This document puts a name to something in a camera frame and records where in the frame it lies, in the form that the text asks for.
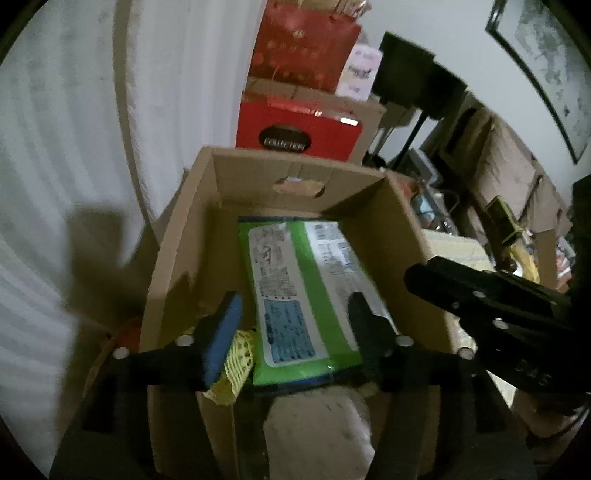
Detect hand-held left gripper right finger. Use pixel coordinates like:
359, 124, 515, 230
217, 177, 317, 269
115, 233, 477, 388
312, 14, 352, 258
347, 291, 539, 480

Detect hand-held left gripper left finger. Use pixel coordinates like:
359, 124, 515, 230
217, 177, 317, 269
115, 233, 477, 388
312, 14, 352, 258
48, 291, 245, 480

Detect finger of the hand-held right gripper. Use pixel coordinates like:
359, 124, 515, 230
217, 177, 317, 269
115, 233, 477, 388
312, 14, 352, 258
427, 257, 572, 309
404, 268, 506, 326

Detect yellow mesh bag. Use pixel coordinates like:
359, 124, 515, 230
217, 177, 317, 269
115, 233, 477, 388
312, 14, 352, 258
205, 328, 259, 407

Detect green package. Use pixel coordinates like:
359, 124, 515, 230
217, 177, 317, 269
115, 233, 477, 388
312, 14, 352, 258
238, 219, 402, 386

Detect yellow plaid tablecloth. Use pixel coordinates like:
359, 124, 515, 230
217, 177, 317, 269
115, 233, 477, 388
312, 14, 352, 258
422, 228, 520, 402

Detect yellow cloth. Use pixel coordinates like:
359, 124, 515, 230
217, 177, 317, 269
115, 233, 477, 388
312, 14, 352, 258
505, 244, 541, 282

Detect green framed dark case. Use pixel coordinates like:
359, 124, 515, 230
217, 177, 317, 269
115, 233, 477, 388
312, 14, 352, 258
485, 196, 525, 245

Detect grey blue soft item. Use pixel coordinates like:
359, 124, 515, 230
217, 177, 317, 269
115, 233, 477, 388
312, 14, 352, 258
413, 191, 437, 219

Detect brown cardboard piece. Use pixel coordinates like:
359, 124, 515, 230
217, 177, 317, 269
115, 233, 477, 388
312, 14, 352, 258
531, 226, 561, 287

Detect colourful packets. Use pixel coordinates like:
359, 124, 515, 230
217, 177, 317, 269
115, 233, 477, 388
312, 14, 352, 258
556, 235, 573, 287

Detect orange round object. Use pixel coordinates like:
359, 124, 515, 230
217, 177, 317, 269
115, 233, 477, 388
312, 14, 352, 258
115, 318, 142, 352

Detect cardboard box with papers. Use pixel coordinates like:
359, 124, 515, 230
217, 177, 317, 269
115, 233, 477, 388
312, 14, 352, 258
392, 171, 444, 232

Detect white cloth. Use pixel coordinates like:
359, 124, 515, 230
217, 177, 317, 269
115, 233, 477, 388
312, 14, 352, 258
263, 385, 375, 480

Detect grey box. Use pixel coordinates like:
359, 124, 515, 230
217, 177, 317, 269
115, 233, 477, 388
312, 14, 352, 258
406, 150, 439, 185

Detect brown sofa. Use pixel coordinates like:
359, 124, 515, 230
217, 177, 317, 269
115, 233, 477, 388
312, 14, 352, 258
434, 92, 573, 296

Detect tall brown cardboard box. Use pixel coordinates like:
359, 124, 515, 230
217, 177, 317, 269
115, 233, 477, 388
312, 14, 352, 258
242, 76, 386, 162

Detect black speaker on stand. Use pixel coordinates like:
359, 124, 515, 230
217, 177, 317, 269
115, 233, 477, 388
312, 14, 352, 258
429, 65, 469, 121
372, 31, 437, 168

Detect red bag black oval label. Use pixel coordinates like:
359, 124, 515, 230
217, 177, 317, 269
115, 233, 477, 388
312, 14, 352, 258
235, 95, 365, 162

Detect red gift bag gold print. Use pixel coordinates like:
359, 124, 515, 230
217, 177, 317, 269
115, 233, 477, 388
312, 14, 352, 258
249, 0, 363, 95

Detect framed wall picture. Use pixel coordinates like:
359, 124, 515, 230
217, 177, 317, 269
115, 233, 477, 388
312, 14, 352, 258
485, 0, 591, 164

